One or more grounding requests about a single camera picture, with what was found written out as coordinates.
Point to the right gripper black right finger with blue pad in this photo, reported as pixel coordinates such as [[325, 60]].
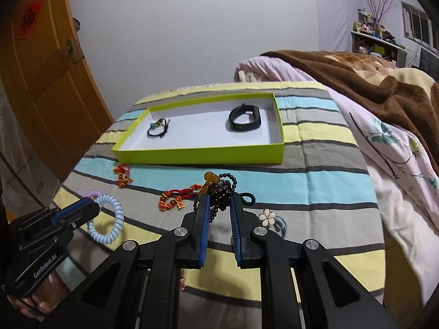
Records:
[[242, 224]]

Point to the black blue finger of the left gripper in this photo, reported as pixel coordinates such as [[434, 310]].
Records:
[[76, 214]]

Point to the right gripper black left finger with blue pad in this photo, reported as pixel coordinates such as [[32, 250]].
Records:
[[197, 223]]

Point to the blue hair tie cream flower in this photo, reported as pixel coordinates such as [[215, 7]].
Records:
[[268, 219]]

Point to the small red knot ornament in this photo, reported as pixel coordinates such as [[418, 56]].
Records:
[[123, 175]]

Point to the person's left hand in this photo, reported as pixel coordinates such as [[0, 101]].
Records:
[[46, 297]]

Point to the striped pastel blanket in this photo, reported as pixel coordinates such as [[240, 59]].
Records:
[[322, 189]]

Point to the lime green shallow box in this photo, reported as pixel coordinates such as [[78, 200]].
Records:
[[199, 134]]

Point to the black fitness band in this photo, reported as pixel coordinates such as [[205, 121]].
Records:
[[245, 118]]

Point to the orange wooden door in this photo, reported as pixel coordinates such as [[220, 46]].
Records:
[[56, 102]]

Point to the brass door lock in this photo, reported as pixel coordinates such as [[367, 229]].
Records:
[[74, 50]]

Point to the pink floral quilt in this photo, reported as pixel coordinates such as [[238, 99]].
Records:
[[405, 185]]

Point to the red door decoration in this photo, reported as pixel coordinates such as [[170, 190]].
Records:
[[26, 17]]

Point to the brown fleece blanket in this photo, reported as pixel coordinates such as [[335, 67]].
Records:
[[406, 97]]

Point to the purple blossom branches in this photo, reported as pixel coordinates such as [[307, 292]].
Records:
[[380, 8]]

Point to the window with bars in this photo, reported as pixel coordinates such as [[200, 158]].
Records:
[[419, 28]]

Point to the black cord bracelet teal bead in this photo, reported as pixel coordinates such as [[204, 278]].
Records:
[[158, 128]]

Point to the cluttered wall shelf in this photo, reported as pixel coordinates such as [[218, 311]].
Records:
[[370, 38]]

